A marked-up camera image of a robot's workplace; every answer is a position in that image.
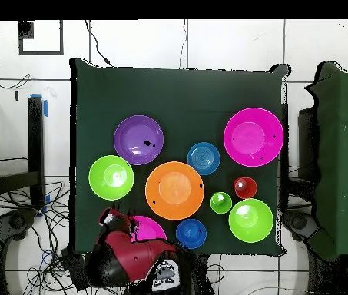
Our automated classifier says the black floor cable tangle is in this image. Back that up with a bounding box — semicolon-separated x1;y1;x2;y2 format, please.
0;181;71;295

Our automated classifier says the purple plastic bowl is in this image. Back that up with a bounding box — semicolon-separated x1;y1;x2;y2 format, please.
113;114;164;166

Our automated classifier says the dark green tablecloth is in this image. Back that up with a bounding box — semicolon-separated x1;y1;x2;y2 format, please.
69;58;291;256

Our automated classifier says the orange plastic bowl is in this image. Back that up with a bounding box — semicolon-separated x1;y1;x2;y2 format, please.
144;161;206;221

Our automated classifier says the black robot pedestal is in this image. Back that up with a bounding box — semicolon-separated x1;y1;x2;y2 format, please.
188;253;214;295

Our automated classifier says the black stand with blue tape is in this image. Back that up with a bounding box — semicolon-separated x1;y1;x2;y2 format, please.
0;94;50;217

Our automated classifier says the translucent blue bowl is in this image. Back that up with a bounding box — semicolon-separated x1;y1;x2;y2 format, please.
187;141;221;177

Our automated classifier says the dark blue bowl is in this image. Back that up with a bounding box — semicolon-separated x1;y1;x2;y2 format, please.
175;218;207;250

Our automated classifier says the black cable with plug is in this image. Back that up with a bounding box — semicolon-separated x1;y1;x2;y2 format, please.
83;19;114;67

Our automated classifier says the black pedestal foot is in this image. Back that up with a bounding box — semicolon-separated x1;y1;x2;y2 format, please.
0;207;38;244
282;208;320;244

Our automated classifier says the orange-red plastic cup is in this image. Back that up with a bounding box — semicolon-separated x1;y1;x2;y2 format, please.
233;176;258;200

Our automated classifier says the green plastic cup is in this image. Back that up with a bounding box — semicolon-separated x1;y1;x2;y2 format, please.
209;191;234;214

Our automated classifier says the green plastic bowl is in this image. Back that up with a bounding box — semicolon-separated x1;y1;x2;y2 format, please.
88;154;135;201
227;198;274;244

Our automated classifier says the black square floor frame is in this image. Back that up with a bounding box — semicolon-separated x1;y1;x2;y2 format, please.
18;19;65;57

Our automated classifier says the pink plastic bowl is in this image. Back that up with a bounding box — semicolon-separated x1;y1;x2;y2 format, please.
223;107;285;168
130;215;167;242

